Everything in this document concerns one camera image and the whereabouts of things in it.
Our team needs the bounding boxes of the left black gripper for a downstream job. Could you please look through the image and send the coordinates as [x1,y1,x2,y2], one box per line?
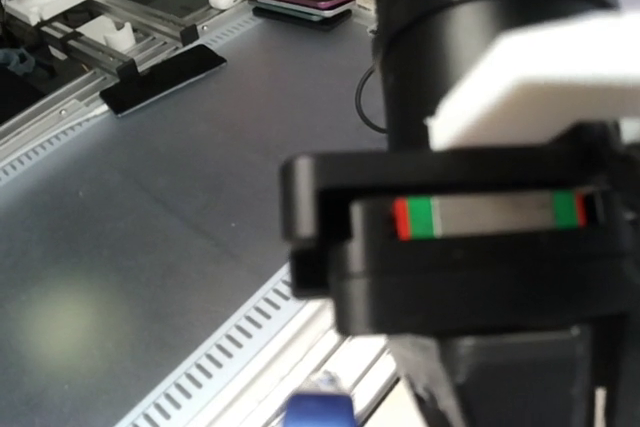
[280,122,639,426]

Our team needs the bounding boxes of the stacked phones on bench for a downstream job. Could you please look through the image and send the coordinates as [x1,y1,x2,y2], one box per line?
[249,0,356,32]

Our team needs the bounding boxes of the black phone on bench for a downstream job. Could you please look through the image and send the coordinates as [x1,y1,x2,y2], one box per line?
[99,45,227,116]

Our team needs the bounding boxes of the background aluminium rail frame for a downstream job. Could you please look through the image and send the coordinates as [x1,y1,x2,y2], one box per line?
[1,0,259,184]

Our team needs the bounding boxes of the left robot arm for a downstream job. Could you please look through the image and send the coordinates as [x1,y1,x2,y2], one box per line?
[280,0,639,426]

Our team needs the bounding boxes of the blue phone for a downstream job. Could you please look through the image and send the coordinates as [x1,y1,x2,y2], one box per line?
[282,392,358,427]

